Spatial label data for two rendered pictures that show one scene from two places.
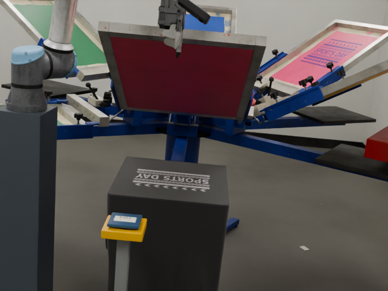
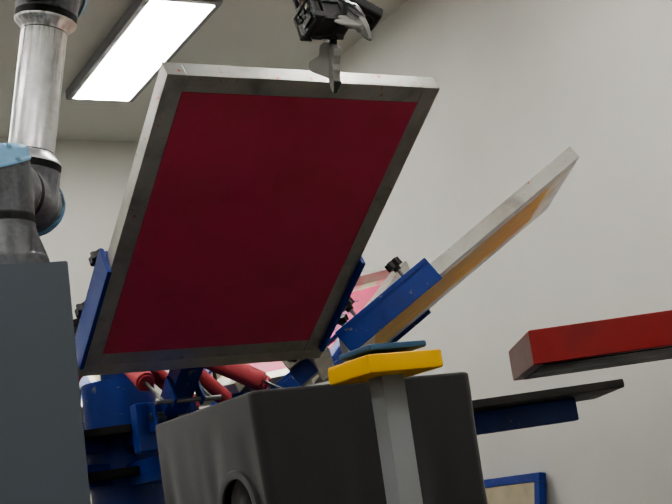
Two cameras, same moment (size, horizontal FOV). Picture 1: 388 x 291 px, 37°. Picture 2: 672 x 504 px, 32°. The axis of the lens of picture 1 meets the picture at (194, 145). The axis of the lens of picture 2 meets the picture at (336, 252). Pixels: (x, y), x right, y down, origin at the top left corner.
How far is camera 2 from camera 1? 150 cm
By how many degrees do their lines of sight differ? 40
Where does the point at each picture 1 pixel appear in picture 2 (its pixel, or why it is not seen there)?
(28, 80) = (18, 200)
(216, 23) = not seen: hidden behind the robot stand
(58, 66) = (49, 193)
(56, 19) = (34, 102)
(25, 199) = (52, 467)
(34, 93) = (32, 229)
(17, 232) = not seen: outside the picture
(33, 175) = (66, 401)
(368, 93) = not seen: outside the picture
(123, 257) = (402, 426)
